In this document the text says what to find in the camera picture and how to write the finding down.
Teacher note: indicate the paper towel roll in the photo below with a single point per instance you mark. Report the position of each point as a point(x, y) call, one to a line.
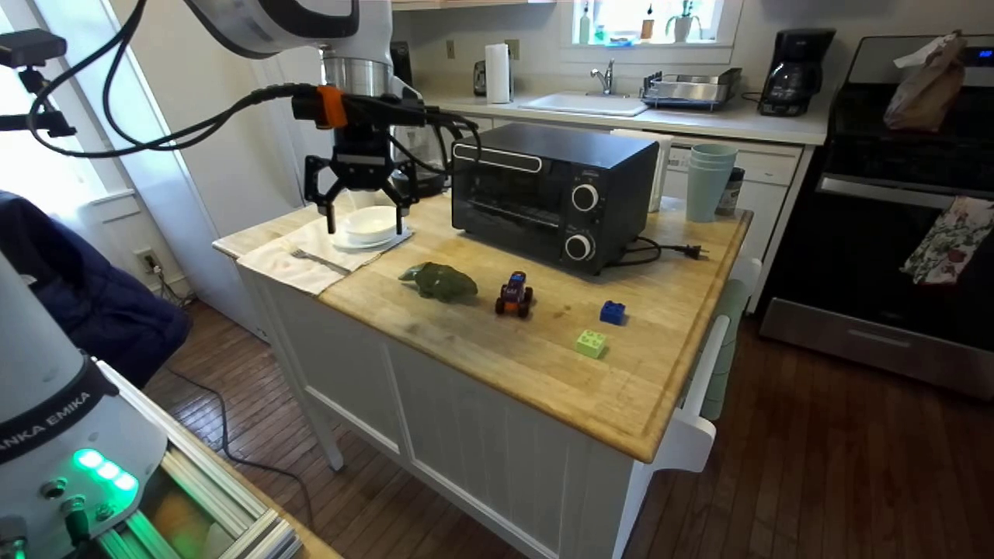
point(498, 74)

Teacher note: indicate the green dinosaur toy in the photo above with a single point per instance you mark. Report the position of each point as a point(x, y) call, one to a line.
point(439, 281)

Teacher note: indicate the green towel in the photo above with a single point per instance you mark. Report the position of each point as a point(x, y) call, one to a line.
point(726, 349)

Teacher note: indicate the chrome tap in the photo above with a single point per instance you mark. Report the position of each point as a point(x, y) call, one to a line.
point(606, 78)

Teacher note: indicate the dish rack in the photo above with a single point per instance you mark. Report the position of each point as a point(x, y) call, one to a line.
point(691, 89)

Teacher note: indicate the brown bottle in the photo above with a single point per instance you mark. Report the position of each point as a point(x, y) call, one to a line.
point(647, 27)

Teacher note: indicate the white sink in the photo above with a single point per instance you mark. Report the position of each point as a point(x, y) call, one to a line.
point(582, 103)

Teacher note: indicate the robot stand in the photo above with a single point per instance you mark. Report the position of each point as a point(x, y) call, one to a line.
point(233, 512)

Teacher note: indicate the green toy block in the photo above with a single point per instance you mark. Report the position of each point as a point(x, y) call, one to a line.
point(591, 344)

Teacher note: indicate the black toaster oven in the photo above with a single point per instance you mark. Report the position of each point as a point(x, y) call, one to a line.
point(575, 155)

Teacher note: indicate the toaster oven door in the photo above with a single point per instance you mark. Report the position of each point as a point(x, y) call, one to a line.
point(505, 198)

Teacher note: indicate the green bottle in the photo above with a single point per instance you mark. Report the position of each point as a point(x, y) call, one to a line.
point(584, 27)

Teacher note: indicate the white plate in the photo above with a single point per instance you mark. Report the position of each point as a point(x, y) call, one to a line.
point(380, 243)

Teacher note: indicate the stack of pale green cups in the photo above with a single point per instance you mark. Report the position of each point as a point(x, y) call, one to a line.
point(708, 186)

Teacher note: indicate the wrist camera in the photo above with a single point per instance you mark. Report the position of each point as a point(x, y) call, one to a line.
point(388, 110)

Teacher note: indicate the dark blue jacket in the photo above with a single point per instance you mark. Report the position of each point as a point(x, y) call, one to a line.
point(85, 303)

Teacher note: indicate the brown paper bag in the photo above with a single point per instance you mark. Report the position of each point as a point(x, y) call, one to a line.
point(924, 93)

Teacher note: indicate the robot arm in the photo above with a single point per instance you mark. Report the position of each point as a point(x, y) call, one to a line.
point(46, 373)

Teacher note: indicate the floral dish towel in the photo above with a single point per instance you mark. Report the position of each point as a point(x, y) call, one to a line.
point(947, 244)

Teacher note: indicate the white bowl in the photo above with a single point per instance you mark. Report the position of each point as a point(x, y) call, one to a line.
point(371, 221)

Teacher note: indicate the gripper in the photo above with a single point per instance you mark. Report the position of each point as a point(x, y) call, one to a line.
point(365, 155)

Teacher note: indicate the window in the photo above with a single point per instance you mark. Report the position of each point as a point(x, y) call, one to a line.
point(621, 15)

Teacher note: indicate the black stove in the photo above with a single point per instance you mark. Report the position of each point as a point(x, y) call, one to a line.
point(854, 256)

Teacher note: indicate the small black appliance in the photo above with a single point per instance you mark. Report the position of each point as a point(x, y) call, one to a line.
point(401, 62)

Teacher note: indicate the wall socket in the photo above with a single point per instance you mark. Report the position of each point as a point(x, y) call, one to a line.
point(450, 49)
point(147, 260)
point(513, 49)

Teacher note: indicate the camera on mount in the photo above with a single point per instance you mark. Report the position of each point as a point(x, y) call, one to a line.
point(31, 48)

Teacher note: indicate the toy monster truck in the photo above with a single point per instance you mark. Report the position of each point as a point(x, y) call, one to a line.
point(515, 295)

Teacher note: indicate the toaster oven knob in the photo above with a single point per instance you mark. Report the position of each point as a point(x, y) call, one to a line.
point(585, 197)
point(578, 247)

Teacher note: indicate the silver fork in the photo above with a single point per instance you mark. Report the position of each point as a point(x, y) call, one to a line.
point(322, 262)

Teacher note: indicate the potted plant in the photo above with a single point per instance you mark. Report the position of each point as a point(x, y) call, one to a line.
point(683, 27)

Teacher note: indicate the dark can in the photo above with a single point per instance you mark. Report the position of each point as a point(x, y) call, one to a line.
point(732, 194)

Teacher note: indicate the white cloth napkin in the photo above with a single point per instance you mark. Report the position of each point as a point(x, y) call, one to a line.
point(287, 268)

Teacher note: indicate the blue toy block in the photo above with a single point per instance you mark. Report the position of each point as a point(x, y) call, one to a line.
point(612, 312)

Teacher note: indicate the black coffee maker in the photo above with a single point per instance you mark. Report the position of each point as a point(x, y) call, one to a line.
point(792, 78)

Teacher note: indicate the electric kettle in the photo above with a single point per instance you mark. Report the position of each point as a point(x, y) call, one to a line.
point(427, 163)

